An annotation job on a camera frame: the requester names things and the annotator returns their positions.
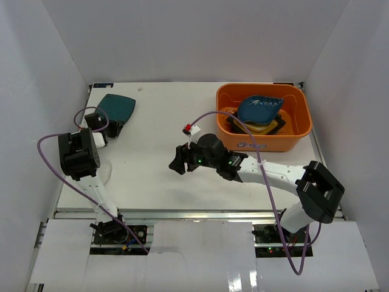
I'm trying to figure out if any black and amber square plate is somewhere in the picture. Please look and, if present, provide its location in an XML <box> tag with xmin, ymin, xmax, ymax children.
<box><xmin>226</xmin><ymin>114</ymin><xmax>286</xmax><ymax>135</ymax></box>

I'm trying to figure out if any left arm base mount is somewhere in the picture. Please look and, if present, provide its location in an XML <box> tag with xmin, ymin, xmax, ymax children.
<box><xmin>89</xmin><ymin>223</ymin><xmax>150</xmax><ymax>256</ymax></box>

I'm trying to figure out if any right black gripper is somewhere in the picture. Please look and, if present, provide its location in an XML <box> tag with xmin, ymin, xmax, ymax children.
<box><xmin>169</xmin><ymin>137</ymin><xmax>219</xmax><ymax>175</ymax></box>

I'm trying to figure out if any yellow rounded plate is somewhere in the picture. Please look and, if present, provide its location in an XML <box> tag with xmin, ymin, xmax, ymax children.
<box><xmin>245</xmin><ymin>120</ymin><xmax>278</xmax><ymax>133</ymax></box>

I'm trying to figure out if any orange plastic bin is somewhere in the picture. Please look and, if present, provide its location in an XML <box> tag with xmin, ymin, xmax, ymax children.
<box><xmin>215</xmin><ymin>82</ymin><xmax>313</xmax><ymax>152</ymax></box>

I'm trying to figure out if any blue table label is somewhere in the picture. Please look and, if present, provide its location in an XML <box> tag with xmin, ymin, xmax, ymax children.
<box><xmin>92</xmin><ymin>83</ymin><xmax>114</xmax><ymax>88</ymax></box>

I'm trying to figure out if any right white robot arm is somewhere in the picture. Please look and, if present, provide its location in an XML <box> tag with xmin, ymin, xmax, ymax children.
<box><xmin>169</xmin><ymin>134</ymin><xmax>345</xmax><ymax>243</ymax></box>

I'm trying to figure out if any dark blue shell plate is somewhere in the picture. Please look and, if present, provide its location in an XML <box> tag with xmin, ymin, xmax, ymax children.
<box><xmin>238</xmin><ymin>96</ymin><xmax>284</xmax><ymax>125</ymax></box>

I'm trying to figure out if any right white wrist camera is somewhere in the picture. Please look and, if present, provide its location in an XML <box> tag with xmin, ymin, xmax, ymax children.
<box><xmin>182</xmin><ymin>124</ymin><xmax>201</xmax><ymax>144</ymax></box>

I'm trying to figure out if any teal square plate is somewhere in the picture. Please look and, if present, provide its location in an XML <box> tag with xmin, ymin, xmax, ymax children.
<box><xmin>97</xmin><ymin>94</ymin><xmax>136</xmax><ymax>123</ymax></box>

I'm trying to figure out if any aluminium table front rail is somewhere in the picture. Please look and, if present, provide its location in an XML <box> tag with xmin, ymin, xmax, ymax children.
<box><xmin>53</xmin><ymin>209</ymin><xmax>347</xmax><ymax>220</ymax></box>

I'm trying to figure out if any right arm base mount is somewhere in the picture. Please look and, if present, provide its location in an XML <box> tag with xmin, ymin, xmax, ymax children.
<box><xmin>252</xmin><ymin>224</ymin><xmax>306</xmax><ymax>248</ymax></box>

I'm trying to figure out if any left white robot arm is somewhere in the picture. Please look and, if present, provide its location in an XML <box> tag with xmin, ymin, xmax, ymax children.
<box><xmin>58</xmin><ymin>128</ymin><xmax>129</xmax><ymax>243</ymax></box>

